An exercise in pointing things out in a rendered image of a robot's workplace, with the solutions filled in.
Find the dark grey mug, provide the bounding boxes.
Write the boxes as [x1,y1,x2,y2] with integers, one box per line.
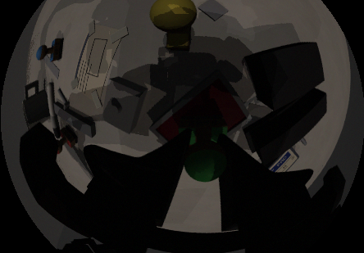
[22,79,50,130]

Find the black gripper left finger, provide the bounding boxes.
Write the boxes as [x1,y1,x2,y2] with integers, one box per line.
[83,129,192,228]

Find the grey square pad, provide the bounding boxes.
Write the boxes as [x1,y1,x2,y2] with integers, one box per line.
[198,0,228,20]

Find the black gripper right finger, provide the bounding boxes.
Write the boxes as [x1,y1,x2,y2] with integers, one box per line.
[217,133,314,232]

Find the beige inspection card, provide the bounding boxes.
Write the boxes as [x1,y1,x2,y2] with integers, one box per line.
[70,21,129,109]

